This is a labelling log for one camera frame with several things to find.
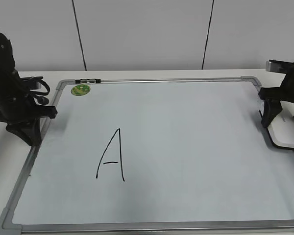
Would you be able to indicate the white magnetic whiteboard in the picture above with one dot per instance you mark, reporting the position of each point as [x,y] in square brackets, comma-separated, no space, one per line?
[154,156]

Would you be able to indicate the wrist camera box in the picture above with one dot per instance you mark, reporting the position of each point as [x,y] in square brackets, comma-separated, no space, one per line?
[277,66]
[31,83]

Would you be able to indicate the round green magnet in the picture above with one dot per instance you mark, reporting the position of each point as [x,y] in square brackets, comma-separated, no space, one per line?
[80,90]

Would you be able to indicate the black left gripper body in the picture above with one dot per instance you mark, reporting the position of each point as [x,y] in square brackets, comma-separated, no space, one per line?
[25,108]

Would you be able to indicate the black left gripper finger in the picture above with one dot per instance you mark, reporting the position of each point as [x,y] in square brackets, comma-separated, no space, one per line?
[28,131]

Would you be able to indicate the white whiteboard eraser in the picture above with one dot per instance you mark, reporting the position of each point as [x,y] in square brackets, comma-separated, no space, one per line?
[281,130]

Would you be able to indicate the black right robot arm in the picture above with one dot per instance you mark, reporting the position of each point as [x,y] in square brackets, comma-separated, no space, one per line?
[288,81]

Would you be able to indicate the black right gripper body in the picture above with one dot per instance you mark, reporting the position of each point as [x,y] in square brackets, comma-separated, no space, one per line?
[276,93]

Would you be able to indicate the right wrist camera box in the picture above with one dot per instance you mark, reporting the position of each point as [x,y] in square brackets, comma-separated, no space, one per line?
[277,66]

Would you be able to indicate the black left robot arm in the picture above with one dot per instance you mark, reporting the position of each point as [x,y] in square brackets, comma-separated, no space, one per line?
[9,76]

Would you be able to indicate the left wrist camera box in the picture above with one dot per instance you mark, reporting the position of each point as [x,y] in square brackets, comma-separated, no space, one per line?
[31,83]

